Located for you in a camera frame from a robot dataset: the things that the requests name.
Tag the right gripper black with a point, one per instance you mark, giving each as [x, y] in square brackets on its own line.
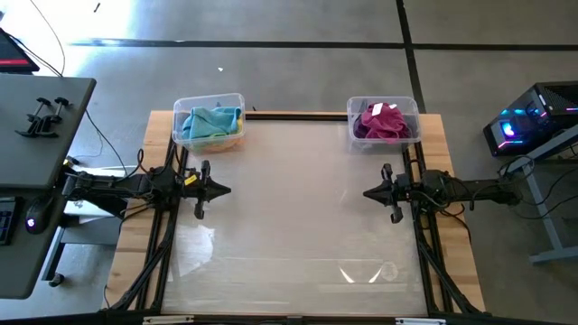
[399, 189]

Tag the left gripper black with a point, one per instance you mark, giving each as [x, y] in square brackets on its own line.
[201, 187]

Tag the teal microfibre towel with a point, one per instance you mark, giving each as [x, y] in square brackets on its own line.
[212, 122]

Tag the magenta microfibre towel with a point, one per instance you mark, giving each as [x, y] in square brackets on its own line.
[384, 124]

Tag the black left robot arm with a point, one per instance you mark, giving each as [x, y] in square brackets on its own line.
[117, 185]

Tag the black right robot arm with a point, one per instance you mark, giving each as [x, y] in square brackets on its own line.
[478, 189]

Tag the clear plastic bin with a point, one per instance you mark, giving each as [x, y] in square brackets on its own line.
[180, 106]
[413, 108]

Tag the white control box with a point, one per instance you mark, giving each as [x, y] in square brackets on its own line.
[90, 208]

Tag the grey metal stand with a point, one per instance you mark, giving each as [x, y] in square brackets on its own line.
[542, 198]

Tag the black RGB computer tower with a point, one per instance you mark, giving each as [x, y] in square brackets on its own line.
[533, 117]

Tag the grey desk foot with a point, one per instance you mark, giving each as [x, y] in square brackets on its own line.
[58, 257]

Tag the black screw clamp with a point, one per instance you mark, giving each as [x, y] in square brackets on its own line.
[30, 131]
[52, 119]

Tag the black computer mouse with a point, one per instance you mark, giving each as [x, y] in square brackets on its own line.
[38, 214]

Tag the dark grey desk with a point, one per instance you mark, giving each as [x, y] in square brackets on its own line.
[27, 144]

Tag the black keyboard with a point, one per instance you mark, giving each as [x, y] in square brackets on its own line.
[6, 221]

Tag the black laptop screen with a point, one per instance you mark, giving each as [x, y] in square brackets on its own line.
[11, 56]

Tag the black aluminium table frame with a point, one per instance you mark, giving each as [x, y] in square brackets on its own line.
[293, 116]

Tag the white frame bracket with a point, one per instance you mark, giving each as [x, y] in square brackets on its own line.
[420, 321]
[167, 320]

